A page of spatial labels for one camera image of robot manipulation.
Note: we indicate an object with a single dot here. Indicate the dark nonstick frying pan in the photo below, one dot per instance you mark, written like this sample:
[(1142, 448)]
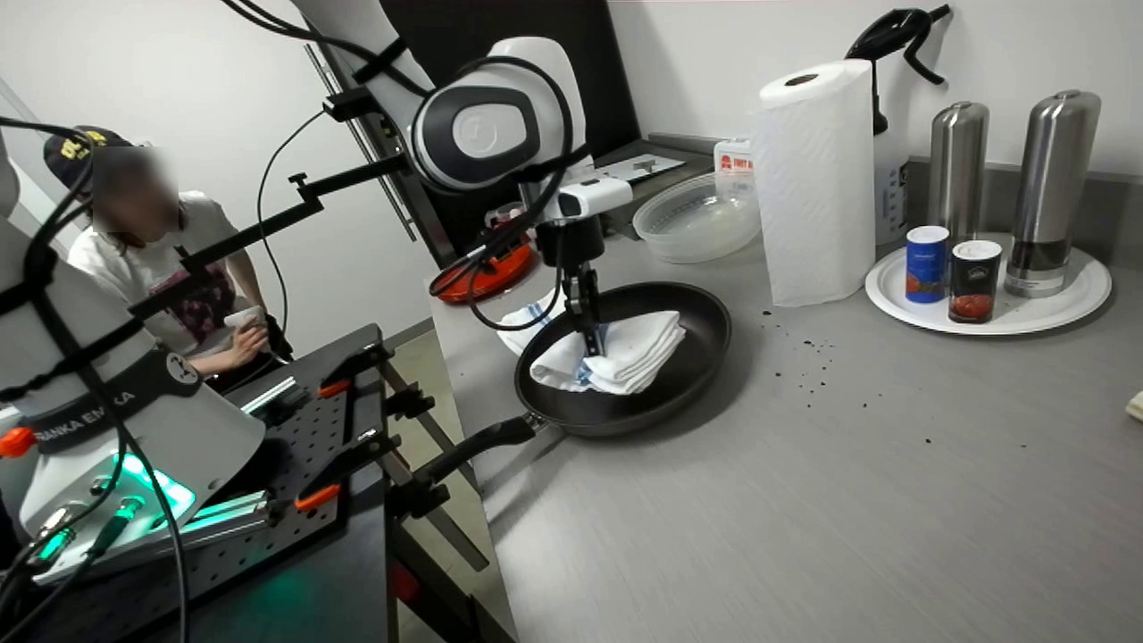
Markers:
[(703, 343)]

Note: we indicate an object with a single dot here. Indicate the green glowing light strip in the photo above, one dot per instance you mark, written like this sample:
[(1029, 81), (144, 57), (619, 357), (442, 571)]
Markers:
[(156, 501)]

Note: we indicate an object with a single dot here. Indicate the white dish cloth blue stripe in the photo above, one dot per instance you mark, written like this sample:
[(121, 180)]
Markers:
[(629, 351)]

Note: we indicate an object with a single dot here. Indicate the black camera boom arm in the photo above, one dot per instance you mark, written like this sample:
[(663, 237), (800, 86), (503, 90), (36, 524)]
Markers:
[(237, 244)]

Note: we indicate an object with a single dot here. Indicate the spray bottle black trigger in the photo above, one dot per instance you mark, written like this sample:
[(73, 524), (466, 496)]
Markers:
[(894, 30)]

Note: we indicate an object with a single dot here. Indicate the spice jar blue lid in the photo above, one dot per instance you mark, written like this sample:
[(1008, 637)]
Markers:
[(925, 268)]

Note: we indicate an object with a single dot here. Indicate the large clear plastic bowl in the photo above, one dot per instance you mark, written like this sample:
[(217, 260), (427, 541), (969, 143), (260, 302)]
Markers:
[(697, 218)]

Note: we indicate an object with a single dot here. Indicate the wrist mounted stereo camera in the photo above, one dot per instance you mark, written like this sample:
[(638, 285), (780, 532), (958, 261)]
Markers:
[(594, 196)]

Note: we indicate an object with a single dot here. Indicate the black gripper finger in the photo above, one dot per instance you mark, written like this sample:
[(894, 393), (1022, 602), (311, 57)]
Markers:
[(577, 307), (594, 307)]

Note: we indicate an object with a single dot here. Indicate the white first aid kit box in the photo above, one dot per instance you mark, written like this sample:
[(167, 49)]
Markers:
[(738, 159)]

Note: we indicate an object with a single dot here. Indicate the red orange plastic object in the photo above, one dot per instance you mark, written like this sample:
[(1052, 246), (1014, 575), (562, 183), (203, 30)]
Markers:
[(494, 275)]

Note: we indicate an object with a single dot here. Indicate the black flat panel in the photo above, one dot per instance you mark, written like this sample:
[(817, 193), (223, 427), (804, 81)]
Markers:
[(613, 82)]

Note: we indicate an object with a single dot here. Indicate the round white plate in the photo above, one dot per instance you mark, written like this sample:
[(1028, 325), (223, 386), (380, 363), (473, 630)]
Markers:
[(1048, 313)]

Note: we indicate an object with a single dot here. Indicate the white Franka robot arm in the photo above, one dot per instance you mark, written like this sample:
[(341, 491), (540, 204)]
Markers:
[(487, 127)]

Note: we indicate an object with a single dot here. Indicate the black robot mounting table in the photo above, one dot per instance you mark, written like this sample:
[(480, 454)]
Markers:
[(310, 558)]

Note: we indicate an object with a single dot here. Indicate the small stainless steel grinder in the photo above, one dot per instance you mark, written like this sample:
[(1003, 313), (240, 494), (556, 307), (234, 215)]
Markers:
[(958, 165)]

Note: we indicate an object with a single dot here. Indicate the white paper towel roll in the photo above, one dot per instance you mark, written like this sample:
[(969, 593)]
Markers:
[(817, 180)]

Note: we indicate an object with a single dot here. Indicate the large stainless steel grinder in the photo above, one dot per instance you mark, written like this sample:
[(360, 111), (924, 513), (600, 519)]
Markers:
[(1055, 192)]

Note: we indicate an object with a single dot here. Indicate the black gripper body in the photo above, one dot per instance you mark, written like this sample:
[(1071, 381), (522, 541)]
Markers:
[(573, 244)]

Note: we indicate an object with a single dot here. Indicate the white wall outlet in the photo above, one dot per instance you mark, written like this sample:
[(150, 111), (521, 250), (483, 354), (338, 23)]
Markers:
[(894, 200)]

